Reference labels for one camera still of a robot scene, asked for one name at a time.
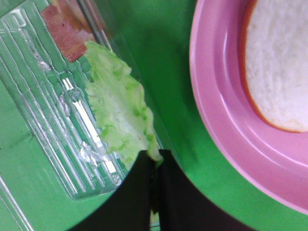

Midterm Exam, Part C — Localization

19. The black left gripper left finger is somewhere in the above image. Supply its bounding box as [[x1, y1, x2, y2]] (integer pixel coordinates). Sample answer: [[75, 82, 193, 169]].
[[70, 151, 153, 231]]

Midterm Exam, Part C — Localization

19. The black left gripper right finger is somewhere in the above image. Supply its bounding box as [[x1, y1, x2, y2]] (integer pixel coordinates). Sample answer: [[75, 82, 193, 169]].
[[157, 149, 253, 231]]

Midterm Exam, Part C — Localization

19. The green lettuce leaf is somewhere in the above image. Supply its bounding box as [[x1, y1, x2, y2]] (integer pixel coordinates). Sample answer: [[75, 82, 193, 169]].
[[84, 41, 163, 169]]

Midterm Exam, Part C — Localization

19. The bacon strip tray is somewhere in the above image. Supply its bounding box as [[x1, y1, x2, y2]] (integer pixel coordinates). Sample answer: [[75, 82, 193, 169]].
[[41, 0, 95, 62]]

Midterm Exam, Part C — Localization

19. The bread slice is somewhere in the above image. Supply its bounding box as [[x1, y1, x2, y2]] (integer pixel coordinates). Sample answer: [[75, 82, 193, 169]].
[[239, 0, 308, 132]]

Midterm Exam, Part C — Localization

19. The pink round plate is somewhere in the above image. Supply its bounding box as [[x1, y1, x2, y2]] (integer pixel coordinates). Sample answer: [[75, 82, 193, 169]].
[[189, 0, 308, 214]]

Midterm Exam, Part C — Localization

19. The clear left plastic tray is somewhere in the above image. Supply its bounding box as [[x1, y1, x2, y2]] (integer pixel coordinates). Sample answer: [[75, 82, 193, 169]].
[[0, 0, 167, 231]]

